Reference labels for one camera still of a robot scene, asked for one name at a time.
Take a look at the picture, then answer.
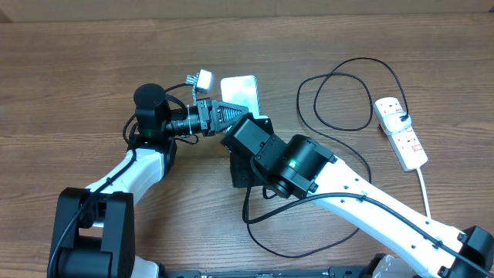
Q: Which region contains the blue Galaxy smartphone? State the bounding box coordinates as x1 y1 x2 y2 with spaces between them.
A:
220 75 260 116

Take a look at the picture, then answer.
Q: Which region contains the black charger cable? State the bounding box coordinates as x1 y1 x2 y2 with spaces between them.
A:
242 56 411 259

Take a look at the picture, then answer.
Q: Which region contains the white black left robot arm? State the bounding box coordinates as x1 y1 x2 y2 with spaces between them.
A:
47 83 259 278

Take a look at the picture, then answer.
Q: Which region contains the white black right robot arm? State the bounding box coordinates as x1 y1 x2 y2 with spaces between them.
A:
222 113 493 277

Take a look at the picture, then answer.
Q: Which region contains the white charger plug adapter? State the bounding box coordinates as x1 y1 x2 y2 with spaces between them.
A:
381 111 412 135

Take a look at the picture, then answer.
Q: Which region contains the white power strip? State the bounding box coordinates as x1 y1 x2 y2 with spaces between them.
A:
374 97 428 171

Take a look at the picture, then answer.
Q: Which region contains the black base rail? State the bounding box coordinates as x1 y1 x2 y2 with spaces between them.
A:
160 266 374 278

